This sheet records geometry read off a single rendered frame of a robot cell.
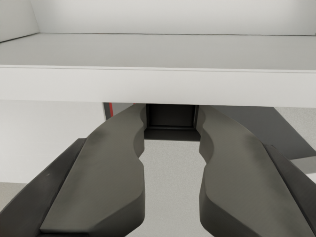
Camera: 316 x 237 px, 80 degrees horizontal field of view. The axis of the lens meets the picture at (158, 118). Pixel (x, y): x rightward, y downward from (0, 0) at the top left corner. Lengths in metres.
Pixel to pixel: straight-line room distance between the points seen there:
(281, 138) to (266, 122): 0.08
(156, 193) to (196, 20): 1.60
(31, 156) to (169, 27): 0.35
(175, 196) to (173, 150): 0.51
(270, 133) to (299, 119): 0.85
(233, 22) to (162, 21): 0.06
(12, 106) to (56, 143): 0.09
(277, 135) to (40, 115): 0.53
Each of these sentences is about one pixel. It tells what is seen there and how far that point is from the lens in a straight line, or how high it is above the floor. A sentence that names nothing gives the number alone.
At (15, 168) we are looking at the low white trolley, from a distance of 0.48.
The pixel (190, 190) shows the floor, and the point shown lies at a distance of 1.67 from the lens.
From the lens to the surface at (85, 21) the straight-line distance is 0.19.
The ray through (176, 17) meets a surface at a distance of 0.17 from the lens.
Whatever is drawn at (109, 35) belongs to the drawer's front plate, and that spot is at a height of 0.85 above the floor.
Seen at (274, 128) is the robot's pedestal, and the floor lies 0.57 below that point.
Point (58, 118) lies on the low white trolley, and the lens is 0.34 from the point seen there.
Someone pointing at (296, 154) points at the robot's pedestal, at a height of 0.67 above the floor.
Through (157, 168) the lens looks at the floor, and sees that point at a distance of 1.47.
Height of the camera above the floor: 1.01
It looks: 58 degrees down
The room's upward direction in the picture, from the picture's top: 174 degrees counter-clockwise
